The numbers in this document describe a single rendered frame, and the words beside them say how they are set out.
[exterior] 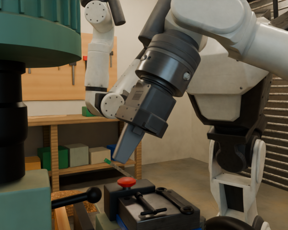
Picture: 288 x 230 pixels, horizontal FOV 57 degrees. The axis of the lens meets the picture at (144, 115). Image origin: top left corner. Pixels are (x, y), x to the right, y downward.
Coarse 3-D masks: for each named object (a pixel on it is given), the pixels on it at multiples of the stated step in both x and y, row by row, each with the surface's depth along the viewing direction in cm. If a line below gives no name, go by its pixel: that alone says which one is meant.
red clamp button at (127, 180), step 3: (123, 177) 44; (126, 177) 44; (129, 177) 44; (117, 180) 43; (120, 180) 42; (123, 180) 42; (126, 180) 42; (129, 180) 42; (132, 180) 42; (135, 180) 43; (117, 183) 42; (120, 183) 42; (123, 183) 41; (126, 183) 41; (129, 183) 41; (132, 183) 42; (135, 183) 42; (123, 186) 42; (126, 186) 42; (129, 186) 42
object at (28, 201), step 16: (32, 176) 30; (48, 176) 31; (0, 192) 25; (16, 192) 26; (32, 192) 26; (48, 192) 27; (0, 208) 25; (16, 208) 26; (32, 208) 26; (48, 208) 27; (0, 224) 25; (16, 224) 26; (32, 224) 27; (48, 224) 27
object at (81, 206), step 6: (78, 204) 40; (78, 210) 38; (84, 210) 38; (78, 216) 36; (84, 216) 36; (78, 222) 36; (84, 222) 35; (90, 222) 35; (78, 228) 36; (84, 228) 33; (90, 228) 33; (120, 228) 39
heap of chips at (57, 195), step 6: (54, 192) 60; (60, 192) 60; (66, 192) 60; (72, 192) 61; (78, 192) 61; (54, 198) 58; (72, 204) 57; (84, 204) 58; (90, 204) 60; (66, 210) 57; (72, 210) 57; (90, 210) 59; (96, 210) 59
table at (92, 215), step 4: (96, 204) 63; (96, 208) 60; (92, 212) 58; (96, 212) 58; (100, 212) 58; (68, 216) 56; (72, 216) 56; (92, 216) 56; (52, 220) 55; (72, 220) 55; (92, 220) 55; (52, 224) 53; (72, 224) 53; (92, 224) 53; (52, 228) 52; (72, 228) 52
